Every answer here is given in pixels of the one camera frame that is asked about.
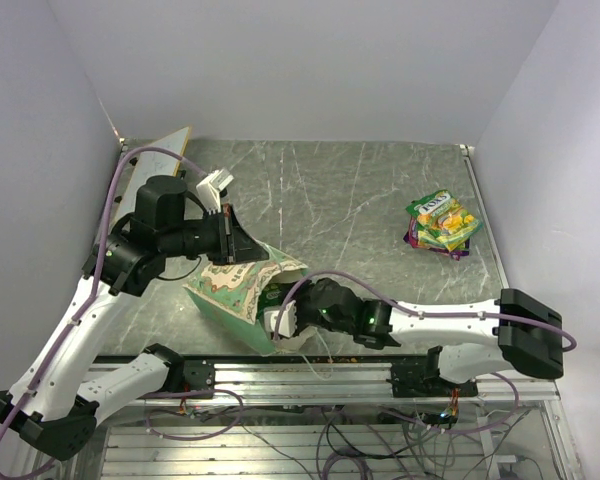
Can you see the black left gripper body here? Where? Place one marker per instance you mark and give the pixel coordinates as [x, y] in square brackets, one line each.
[214, 235]

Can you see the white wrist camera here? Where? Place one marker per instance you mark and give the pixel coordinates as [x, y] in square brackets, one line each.
[287, 326]
[212, 189]

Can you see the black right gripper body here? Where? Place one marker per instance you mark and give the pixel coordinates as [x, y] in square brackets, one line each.
[307, 313]

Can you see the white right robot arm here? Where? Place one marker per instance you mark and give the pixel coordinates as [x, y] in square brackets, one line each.
[512, 332]

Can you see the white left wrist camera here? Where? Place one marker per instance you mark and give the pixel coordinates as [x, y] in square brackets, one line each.
[212, 189]

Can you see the small whiteboard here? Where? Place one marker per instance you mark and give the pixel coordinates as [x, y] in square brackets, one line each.
[147, 164]

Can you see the green spring tea candy packet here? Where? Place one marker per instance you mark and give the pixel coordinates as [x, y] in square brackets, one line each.
[458, 225]

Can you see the green illustrated paper bag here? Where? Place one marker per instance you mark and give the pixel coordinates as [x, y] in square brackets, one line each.
[228, 296]

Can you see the aluminium front base frame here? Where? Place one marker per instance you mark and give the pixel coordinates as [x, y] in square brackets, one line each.
[362, 380]

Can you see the green Fox's candy packet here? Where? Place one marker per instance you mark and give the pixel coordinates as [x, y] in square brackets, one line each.
[429, 210]

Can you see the purple Fox's candy packet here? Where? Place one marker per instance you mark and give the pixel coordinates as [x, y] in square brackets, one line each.
[418, 238]

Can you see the aluminium table edge rail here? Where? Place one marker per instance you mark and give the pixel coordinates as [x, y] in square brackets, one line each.
[483, 278]

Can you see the yellow green candy packet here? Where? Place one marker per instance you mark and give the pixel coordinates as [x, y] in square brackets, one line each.
[272, 296]

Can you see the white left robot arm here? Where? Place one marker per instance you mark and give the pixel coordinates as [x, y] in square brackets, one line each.
[51, 407]

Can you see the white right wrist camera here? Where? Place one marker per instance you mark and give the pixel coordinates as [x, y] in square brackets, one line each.
[287, 326]

